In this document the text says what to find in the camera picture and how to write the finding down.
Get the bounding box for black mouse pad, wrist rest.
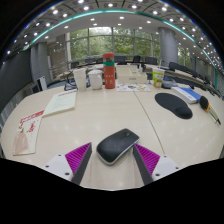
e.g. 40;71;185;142
154;92;194;120

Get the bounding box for colourful sticker sheet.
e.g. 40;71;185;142
115;83;152;93

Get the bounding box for white lidded mug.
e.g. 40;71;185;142
87;69;104;91

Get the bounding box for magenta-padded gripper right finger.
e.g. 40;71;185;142
132;143;181;186

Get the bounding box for green printed cup with straw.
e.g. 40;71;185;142
152;66;166;89

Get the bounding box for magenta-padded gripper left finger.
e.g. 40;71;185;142
43;142;93;186

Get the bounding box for blue and white book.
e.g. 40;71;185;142
170;86;203;105

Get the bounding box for black computer mouse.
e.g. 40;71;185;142
96;128;140;166

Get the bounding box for red bottle with green band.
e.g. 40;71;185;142
102;52;117;90

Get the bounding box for dark office chairs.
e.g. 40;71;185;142
69;54;214;93

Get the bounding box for black handheld microphone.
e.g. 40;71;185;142
198;95;222;126

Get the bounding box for red and white pamphlet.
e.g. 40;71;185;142
12;109;45;157

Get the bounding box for white cardboard box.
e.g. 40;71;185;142
115;64;148;85

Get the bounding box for white printed booklet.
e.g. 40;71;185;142
42;89;78;118

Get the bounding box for ceiling lights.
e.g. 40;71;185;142
6;0;221;64

